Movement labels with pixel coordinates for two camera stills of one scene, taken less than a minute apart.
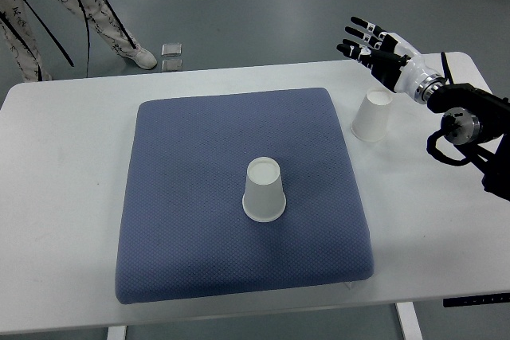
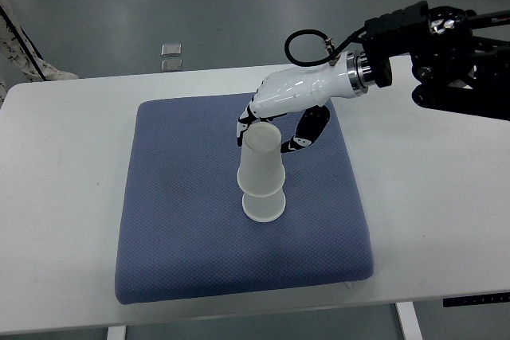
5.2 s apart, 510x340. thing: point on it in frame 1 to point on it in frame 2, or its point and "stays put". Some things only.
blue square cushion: [185, 233] stays put
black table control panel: [476, 300] stays put
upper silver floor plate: [171, 49] stays put
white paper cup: [370, 122] to [261, 170]
